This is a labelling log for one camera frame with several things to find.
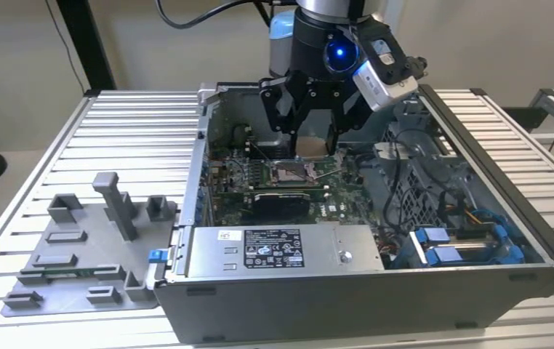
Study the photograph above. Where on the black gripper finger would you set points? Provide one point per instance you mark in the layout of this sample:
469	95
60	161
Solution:
271	105
351	109

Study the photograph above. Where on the silver square CPU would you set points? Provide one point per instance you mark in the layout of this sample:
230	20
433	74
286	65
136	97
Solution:
313	147

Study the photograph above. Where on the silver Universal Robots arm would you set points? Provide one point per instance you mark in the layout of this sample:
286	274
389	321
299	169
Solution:
281	47

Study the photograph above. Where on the black RAM slot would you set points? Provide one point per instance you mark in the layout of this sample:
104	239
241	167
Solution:
271	144
271	148

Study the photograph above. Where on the CPU socket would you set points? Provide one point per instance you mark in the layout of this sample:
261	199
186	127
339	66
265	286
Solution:
289	177

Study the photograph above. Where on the thin metal locking lever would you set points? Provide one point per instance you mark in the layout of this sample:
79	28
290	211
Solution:
262	152

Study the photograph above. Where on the green motherboard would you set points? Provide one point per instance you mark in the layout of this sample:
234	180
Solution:
345	198

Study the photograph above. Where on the grey metal drive cage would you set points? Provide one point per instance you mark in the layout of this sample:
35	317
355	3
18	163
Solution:
417	189

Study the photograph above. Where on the black graphics card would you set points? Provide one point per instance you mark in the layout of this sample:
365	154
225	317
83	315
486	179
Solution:
281	209

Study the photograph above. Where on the blue disk carrier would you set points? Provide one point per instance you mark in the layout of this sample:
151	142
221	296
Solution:
434	234
443	256

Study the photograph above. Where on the silver power supply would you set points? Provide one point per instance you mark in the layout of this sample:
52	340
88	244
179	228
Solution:
209	251

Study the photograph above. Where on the blue plastic case latch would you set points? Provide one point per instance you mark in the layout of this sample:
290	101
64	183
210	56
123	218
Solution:
156	255

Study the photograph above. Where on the dark grey PC case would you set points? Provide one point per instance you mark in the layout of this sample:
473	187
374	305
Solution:
306	309

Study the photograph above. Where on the green RAM stick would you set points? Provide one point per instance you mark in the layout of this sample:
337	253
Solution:
78	272

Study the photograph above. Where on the grey plastic parts rack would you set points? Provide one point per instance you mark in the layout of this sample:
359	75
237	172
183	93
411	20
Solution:
92	291

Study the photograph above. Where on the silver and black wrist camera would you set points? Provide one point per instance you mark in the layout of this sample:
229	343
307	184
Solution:
383	87

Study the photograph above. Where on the black upright post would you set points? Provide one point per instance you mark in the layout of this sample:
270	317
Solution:
87	36

